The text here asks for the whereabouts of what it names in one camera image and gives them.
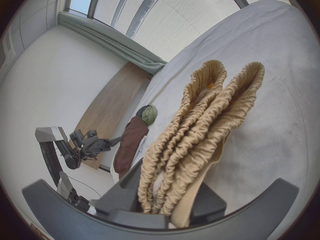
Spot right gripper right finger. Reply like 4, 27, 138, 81
191, 182, 228, 224

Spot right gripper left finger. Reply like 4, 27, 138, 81
94, 160, 143, 213

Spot tan shorts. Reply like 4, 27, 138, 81
137, 60, 265, 228

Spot bed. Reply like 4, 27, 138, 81
74, 0, 320, 224

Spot brown garment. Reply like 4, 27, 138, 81
114, 115, 149, 179

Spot white garment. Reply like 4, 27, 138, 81
139, 135, 148, 154

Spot green garment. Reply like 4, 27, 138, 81
141, 105, 158, 126

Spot blue-green curtain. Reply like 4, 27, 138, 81
58, 12, 167, 75

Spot ceiling air conditioner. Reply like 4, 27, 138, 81
0, 31, 17, 69

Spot window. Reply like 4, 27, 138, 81
64, 0, 250, 63

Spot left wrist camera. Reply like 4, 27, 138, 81
69, 130, 98, 142

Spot black cable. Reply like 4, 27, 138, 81
67, 176, 102, 198

